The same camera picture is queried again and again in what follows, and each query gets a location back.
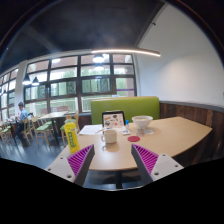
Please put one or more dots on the small blue-capped bottle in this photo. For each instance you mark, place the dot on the small blue-capped bottle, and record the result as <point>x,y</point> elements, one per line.
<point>127,124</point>

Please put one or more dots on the person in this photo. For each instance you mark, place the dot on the person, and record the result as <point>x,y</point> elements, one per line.
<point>21,122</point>

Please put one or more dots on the tablet with dark frame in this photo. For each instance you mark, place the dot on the tablet with dark frame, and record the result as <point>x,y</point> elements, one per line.
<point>113,119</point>

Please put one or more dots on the yellow drink bottle green cap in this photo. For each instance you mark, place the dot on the yellow drink bottle green cap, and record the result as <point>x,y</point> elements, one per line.
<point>71,136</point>

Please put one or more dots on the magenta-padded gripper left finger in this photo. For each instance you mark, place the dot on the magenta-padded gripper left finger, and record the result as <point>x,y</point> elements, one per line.
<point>71,164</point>

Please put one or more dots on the white paper sheet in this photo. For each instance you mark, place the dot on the white paper sheet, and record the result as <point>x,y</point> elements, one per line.
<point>90,129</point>

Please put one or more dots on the round red coaster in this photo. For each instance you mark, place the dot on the round red coaster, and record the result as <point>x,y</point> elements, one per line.
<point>133,138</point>

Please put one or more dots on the wooden chairs with green seats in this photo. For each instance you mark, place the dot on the wooden chairs with green seats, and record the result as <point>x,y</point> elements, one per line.
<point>37,128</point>

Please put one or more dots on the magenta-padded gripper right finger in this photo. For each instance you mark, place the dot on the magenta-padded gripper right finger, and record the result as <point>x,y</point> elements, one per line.
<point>154,164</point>

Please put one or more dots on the wooden dining table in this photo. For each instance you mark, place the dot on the wooden dining table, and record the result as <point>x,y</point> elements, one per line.
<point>55,115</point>

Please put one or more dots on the white mug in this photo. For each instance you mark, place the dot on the white mug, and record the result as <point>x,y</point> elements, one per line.
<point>110,136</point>

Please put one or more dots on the black pendant lamp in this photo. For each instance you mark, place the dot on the black pendant lamp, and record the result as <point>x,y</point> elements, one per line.
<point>26,80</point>
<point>35,81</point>

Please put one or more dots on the white footed bowl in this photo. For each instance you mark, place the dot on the white footed bowl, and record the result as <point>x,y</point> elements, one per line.
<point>142,122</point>

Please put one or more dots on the green upholstered bench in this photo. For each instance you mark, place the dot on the green upholstered bench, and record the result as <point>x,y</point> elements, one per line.
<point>124,108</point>

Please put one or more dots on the long curved ceiling light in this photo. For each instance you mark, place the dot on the long curved ceiling light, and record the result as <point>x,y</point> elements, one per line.
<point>126,51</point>

